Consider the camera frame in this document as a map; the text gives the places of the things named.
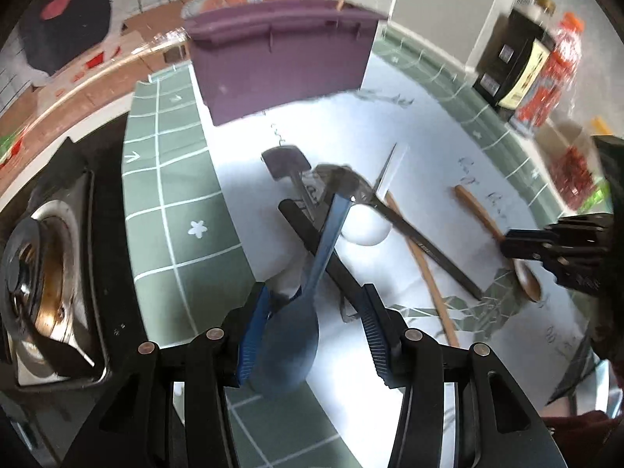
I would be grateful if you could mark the dark glass bottle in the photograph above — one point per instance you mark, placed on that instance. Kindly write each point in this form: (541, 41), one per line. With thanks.
(516, 58)

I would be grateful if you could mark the white paper sheet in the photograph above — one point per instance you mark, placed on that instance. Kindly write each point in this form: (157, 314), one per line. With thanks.
(438, 122)

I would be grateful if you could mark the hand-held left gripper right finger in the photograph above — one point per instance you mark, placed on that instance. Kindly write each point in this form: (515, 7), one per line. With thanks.
(378, 339)

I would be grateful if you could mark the long wooden utensil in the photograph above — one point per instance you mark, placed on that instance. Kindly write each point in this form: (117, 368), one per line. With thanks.
(429, 278)

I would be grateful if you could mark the orange drink bottle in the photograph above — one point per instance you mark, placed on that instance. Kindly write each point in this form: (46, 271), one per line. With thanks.
(555, 73)

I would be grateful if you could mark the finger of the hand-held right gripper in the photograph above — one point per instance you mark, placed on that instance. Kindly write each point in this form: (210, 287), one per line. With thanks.
(531, 243)

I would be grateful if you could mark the dark red clothing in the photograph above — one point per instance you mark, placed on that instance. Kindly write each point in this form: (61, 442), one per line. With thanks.
(590, 436)

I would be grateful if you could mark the wooden spoon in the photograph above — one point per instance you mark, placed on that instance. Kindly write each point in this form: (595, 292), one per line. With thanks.
(480, 212)

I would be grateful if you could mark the bag of red chilies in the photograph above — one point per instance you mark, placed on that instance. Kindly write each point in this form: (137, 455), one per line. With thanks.
(575, 170)

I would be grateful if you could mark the white plastic spoon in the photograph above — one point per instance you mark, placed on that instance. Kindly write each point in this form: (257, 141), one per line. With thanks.
(365, 226)

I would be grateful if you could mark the gas stove burner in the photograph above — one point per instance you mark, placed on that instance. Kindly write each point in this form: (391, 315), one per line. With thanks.
(44, 273)

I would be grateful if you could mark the kitchen knife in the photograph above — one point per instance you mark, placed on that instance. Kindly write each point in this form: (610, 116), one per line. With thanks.
(391, 168)

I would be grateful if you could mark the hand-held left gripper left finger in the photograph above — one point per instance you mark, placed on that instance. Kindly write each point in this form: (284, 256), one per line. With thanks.
(252, 336)

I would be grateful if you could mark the grey spatula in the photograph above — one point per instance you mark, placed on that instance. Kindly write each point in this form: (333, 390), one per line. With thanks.
(285, 162)

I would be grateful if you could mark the red green packet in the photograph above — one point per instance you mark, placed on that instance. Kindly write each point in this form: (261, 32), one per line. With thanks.
(9, 148)

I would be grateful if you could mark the black panel with red hearts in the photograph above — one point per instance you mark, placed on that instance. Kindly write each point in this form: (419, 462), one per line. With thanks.
(63, 14)

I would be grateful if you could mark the purple utensil holder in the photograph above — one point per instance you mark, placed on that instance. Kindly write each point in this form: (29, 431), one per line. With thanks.
(282, 58)

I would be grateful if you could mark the blue plastic spoon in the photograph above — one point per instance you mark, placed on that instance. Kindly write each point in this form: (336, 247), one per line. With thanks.
(287, 341)

